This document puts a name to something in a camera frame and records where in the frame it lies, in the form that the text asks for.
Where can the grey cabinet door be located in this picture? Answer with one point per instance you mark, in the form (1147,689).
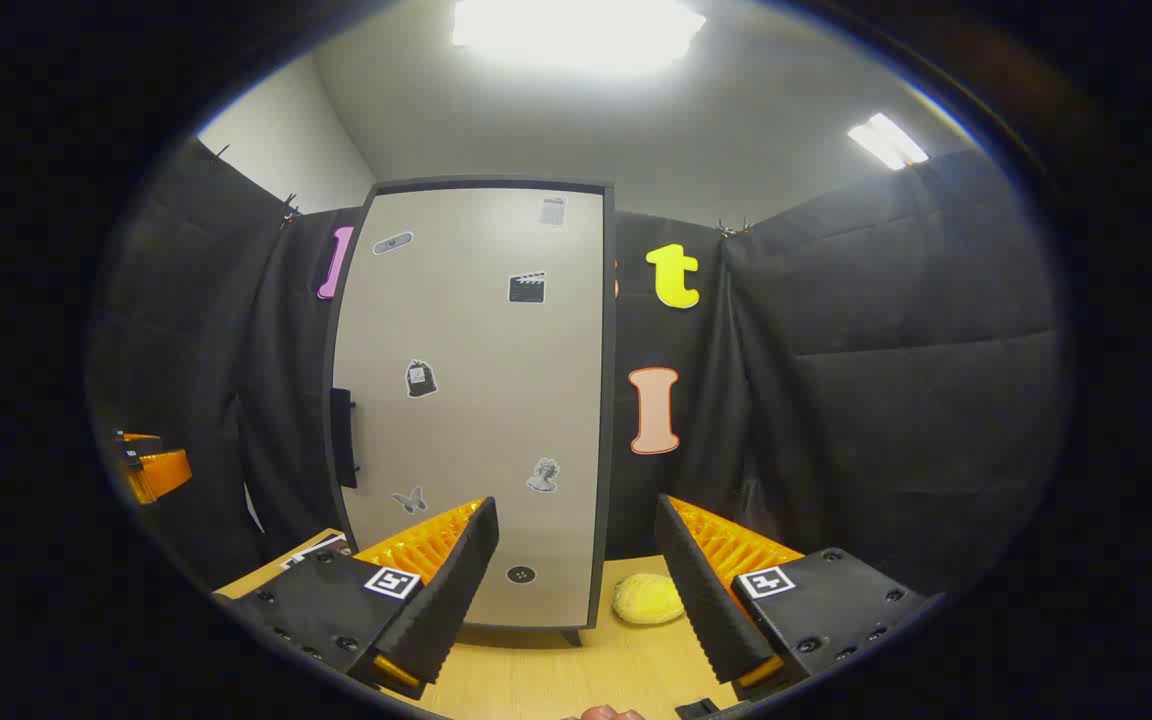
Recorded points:
(476,420)

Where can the black backdrop cloth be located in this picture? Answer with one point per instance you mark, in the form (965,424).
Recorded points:
(886,400)

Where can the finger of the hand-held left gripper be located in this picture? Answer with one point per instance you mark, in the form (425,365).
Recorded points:
(161,475)

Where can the white printed card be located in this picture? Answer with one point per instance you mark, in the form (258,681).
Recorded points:
(321,548)

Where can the ceiling light panel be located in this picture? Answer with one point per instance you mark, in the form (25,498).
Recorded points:
(886,140)
(576,35)

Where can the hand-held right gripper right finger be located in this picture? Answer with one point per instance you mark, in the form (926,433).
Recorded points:
(701,600)

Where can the yellow sponge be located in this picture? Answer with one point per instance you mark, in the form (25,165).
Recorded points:
(648,600)

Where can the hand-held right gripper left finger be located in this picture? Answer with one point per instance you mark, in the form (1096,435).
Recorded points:
(456,590)

